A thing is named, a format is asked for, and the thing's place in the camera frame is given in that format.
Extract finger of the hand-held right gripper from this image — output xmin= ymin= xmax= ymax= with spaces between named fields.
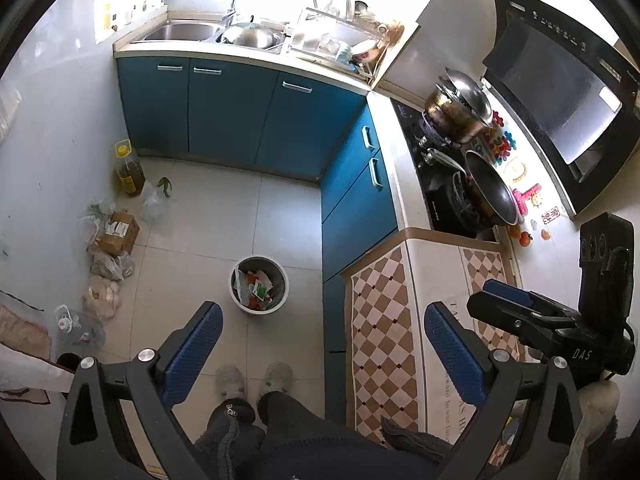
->
xmin=482 ymin=279 xmax=581 ymax=318
xmin=466 ymin=291 xmax=556 ymax=346

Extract person's dark pants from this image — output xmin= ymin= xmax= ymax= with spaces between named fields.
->
xmin=192 ymin=392 xmax=451 ymax=480

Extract clear bag with green pepper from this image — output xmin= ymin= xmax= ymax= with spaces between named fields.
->
xmin=141 ymin=177 xmax=174 ymax=219

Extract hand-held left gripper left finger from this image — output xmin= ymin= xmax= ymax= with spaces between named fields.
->
xmin=56 ymin=301 xmax=224 ymax=480

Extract white sack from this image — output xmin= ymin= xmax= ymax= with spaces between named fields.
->
xmin=0 ymin=344 xmax=76 ymax=405

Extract black frying pan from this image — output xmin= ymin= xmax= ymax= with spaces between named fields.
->
xmin=420 ymin=146 xmax=519 ymax=227

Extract colourful wall stickers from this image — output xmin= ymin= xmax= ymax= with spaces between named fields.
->
xmin=477 ymin=110 xmax=563 ymax=249

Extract patterned ceramic bowl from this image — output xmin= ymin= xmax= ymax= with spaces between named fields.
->
xmin=350 ymin=40 xmax=384 ymax=66

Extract beige woven sack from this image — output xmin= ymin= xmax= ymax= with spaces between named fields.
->
xmin=0 ymin=305 xmax=53 ymax=361

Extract blue kitchen cabinet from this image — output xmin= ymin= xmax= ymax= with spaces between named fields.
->
xmin=116 ymin=55 xmax=401 ymax=423

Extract hanging clear plastic bag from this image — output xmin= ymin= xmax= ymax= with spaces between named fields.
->
xmin=0 ymin=82 xmax=23 ymax=142

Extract metal dish rack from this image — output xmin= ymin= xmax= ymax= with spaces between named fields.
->
xmin=287 ymin=6 xmax=397 ymax=86

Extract dark grey cloth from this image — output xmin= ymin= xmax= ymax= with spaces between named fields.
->
xmin=380 ymin=416 xmax=453 ymax=462

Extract black range hood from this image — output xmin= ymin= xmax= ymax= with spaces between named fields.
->
xmin=482 ymin=0 xmax=640 ymax=218

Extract grey fluffy slipper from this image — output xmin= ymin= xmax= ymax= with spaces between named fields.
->
xmin=215 ymin=366 xmax=246 ymax=404
xmin=257 ymin=361 xmax=294 ymax=401

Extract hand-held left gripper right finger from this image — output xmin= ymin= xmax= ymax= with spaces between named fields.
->
xmin=424 ymin=301 xmax=583 ymax=480

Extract cardboard box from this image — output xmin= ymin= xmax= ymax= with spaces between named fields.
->
xmin=96 ymin=211 xmax=141 ymax=256

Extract black gas stove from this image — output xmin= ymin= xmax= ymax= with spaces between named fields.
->
xmin=390 ymin=97 xmax=502 ymax=241

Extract steel kitchen sink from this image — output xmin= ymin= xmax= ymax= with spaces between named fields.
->
xmin=142 ymin=19 xmax=287 ymax=56

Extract clear plastic water jug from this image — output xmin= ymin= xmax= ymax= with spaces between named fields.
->
xmin=54 ymin=305 xmax=107 ymax=348

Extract pile of wrappers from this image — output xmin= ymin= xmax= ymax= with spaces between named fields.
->
xmin=235 ymin=269 xmax=284 ymax=311

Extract yellow oil bottle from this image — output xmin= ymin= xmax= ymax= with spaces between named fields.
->
xmin=115 ymin=141 xmax=146 ymax=197

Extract clear bag of vegetables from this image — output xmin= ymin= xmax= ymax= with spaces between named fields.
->
xmin=76 ymin=200 xmax=116 ymax=242
xmin=89 ymin=252 xmax=136 ymax=282

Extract person's right forearm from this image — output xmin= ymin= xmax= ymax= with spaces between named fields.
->
xmin=565 ymin=380 xmax=640 ymax=480

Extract bag of pale produce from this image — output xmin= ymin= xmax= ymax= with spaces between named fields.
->
xmin=81 ymin=280 xmax=122 ymax=319

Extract checkered cover cloth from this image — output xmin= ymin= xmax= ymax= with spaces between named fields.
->
xmin=341 ymin=227 xmax=526 ymax=468

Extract steel pot with lid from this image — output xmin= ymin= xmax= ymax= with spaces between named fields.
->
xmin=424 ymin=69 xmax=494 ymax=145

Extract grey round trash bin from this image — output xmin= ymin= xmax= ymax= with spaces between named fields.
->
xmin=229 ymin=256 xmax=290 ymax=315

